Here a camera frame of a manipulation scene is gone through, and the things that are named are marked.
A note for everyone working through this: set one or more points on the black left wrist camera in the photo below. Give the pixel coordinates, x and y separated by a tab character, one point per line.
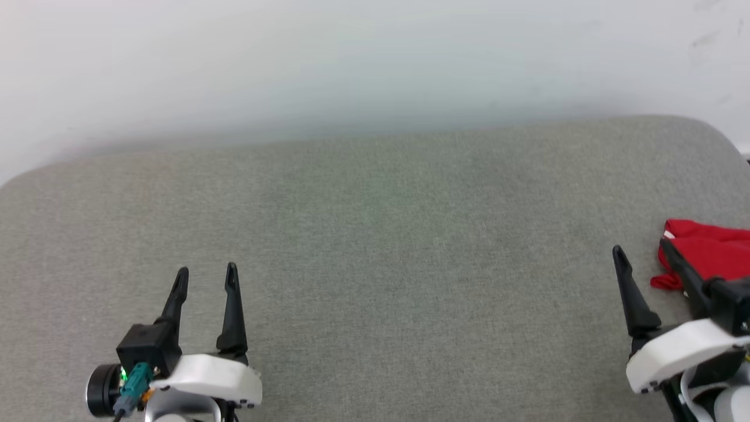
140	351

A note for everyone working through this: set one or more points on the red and white jersey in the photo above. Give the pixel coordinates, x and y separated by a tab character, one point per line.
720	258

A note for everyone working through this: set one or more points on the teal left camera connector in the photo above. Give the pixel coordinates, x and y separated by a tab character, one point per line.
136	384

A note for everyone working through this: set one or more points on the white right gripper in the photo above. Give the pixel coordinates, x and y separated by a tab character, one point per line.
674	351

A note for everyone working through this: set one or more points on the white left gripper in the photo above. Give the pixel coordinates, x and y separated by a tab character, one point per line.
217	378

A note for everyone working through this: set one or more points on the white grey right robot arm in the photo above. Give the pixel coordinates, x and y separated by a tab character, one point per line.
732	404

